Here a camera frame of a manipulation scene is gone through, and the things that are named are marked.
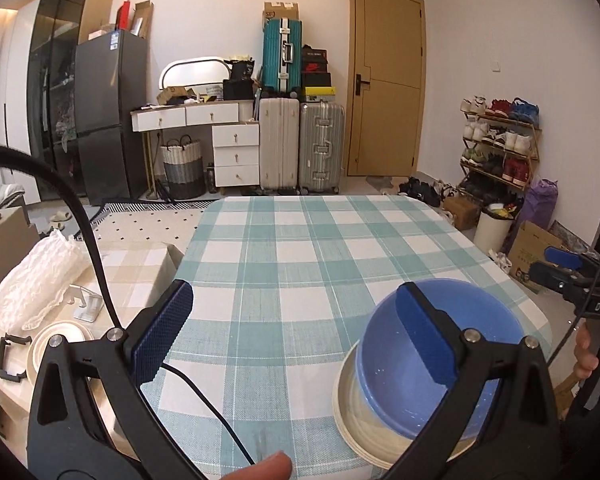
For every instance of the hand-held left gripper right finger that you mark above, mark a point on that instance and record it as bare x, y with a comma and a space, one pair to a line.
427, 330

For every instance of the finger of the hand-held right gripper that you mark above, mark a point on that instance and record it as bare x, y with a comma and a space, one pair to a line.
562, 256
545, 272

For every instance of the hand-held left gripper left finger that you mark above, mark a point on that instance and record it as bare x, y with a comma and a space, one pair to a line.
162, 330

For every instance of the cream plate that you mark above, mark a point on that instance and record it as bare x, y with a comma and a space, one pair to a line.
362, 415
337, 402

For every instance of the stack of cream plates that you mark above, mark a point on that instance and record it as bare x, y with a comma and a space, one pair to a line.
70, 335

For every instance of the person's right hand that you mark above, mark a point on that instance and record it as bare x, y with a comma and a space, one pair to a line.
582, 352

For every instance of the person's left hand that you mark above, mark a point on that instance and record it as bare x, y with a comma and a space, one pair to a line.
260, 467

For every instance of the silver foil sheet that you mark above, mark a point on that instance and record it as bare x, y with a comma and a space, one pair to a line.
572, 237

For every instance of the large printed cardboard box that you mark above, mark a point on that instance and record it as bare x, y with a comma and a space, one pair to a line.
527, 255

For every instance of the white sneaker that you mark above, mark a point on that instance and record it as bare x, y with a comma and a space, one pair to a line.
500, 260

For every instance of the purple bag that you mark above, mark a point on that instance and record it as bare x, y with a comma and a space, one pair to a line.
537, 205

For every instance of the white trash bin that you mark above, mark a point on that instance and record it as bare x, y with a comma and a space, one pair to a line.
492, 232

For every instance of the silver metal stand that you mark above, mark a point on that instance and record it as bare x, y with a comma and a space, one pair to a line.
87, 305

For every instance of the metal shoe rack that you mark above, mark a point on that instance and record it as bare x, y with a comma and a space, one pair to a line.
535, 160

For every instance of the small brown cardboard box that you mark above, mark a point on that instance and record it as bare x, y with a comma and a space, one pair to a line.
460, 212

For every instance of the white dotted floor mat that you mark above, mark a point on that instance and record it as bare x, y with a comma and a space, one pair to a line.
145, 225

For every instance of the rows of shoes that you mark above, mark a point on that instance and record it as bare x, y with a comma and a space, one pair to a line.
500, 140

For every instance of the teal checked tablecloth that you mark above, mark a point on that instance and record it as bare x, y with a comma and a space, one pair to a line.
305, 270

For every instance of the pile of dark sneakers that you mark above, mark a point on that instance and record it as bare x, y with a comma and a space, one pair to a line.
425, 192

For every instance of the white padded bundle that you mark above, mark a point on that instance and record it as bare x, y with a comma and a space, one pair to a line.
35, 275

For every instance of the beige slipper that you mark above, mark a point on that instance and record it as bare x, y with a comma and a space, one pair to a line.
61, 217

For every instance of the grey door mat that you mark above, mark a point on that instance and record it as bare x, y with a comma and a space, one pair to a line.
380, 183

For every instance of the woven laundry basket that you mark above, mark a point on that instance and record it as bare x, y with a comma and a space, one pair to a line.
182, 175

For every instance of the beige cabinet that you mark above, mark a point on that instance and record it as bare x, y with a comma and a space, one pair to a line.
10, 245

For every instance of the white dresser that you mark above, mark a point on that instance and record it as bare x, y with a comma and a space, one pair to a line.
235, 155

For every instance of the grey sofa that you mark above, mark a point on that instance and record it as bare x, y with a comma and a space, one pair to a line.
2, 197

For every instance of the wooden door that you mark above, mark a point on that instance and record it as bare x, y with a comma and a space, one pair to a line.
385, 125

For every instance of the silver suitcase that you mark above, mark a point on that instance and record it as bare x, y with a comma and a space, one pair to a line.
321, 145

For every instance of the white suitcase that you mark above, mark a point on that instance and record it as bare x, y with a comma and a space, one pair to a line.
279, 145

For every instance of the dark grey refrigerator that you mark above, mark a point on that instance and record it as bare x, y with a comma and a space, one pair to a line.
110, 110

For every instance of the open cardboard box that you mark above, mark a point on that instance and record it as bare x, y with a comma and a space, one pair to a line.
170, 96

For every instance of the oval mirror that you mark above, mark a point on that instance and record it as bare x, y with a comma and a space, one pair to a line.
195, 77

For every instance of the black bag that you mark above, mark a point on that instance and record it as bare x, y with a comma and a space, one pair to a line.
239, 82

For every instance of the stack of shoe boxes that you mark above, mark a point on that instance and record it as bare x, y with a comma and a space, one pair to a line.
317, 75

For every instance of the dark glass cabinet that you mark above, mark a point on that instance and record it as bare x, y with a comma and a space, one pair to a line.
55, 60

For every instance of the teal suitcase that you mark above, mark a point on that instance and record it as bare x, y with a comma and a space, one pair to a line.
281, 55

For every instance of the tall brown cardboard box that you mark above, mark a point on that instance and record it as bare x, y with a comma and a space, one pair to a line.
144, 20

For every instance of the red box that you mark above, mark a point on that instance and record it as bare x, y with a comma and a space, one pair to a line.
125, 15

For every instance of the black plastic bracket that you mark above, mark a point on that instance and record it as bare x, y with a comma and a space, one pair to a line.
2, 360

